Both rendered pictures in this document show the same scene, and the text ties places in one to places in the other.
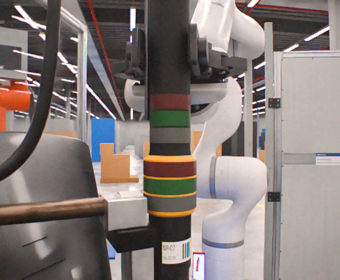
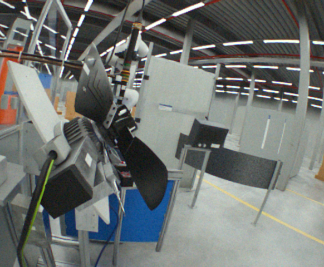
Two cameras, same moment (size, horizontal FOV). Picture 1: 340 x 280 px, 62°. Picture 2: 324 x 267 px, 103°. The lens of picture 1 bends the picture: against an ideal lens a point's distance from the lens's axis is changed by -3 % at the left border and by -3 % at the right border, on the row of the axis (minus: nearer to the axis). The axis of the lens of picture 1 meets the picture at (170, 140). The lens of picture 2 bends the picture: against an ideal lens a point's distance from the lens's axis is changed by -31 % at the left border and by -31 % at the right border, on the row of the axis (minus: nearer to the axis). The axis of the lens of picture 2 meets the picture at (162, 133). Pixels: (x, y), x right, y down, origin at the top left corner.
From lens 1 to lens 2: 61 cm
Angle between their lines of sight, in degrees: 28
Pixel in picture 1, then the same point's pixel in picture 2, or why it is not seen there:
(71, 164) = not seen: hidden behind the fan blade
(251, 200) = (131, 103)
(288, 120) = (150, 87)
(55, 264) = not seen: hidden behind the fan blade
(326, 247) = (156, 146)
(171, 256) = (123, 88)
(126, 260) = (115, 87)
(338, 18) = (187, 48)
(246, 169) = (132, 93)
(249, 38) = (142, 50)
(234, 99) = (132, 69)
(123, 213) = (118, 78)
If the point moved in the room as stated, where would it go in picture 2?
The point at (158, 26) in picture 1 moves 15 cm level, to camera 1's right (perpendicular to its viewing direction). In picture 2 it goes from (129, 49) to (160, 58)
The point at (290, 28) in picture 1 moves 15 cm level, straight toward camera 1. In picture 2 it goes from (164, 44) to (164, 44)
